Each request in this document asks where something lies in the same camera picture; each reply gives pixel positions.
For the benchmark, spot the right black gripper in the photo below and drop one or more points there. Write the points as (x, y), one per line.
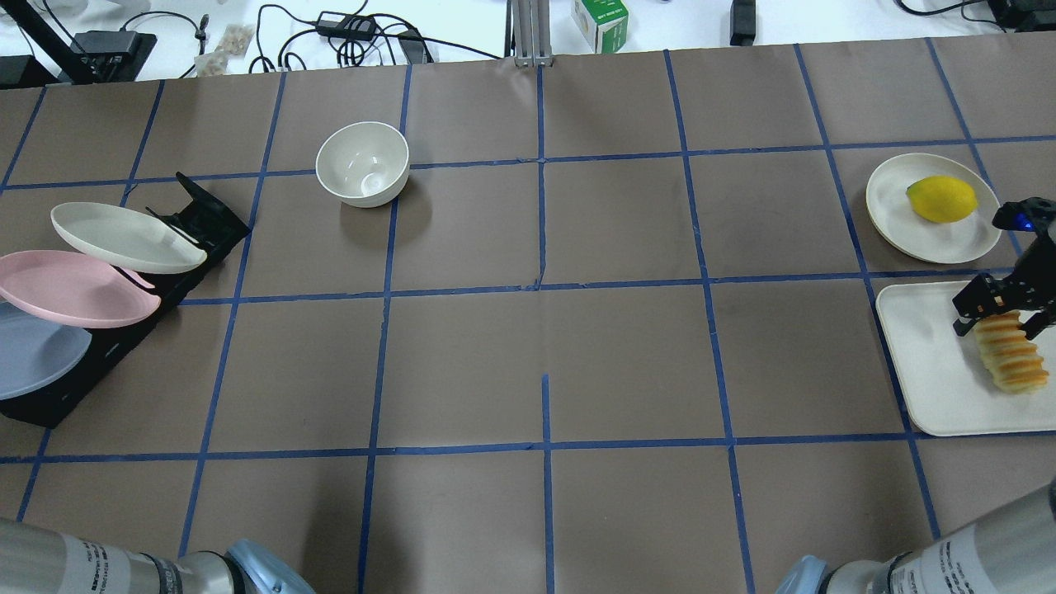
(1041, 272)

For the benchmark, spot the ridged yellow bread loaf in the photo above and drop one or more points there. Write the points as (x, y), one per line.
(1013, 361)

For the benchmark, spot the light blue plate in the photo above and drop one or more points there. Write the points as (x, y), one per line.
(35, 352)

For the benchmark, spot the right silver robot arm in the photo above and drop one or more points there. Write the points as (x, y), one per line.
(1009, 550)

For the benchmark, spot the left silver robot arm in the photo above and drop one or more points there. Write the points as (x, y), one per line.
(37, 560)

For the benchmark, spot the white plate with lemon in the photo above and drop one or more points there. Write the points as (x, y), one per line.
(890, 209)

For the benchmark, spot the black plate rack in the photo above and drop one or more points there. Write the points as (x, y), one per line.
(211, 225)

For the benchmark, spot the cream white plate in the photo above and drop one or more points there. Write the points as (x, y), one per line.
(125, 238)

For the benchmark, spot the pink plate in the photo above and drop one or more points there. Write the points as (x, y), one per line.
(73, 289)

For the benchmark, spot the white rectangular tray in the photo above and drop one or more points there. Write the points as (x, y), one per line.
(947, 390)

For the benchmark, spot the yellow lemon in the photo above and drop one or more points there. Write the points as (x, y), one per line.
(942, 199)

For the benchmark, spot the green white carton box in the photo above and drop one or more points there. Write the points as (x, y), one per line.
(603, 24)

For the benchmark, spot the white ceramic bowl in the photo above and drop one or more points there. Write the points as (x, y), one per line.
(365, 165)

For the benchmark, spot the black power adapter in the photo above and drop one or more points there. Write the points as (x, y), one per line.
(348, 27)

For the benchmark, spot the black device on stand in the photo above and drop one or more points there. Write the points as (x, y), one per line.
(88, 57)

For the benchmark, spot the aluminium frame post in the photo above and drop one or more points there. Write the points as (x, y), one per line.
(528, 33)

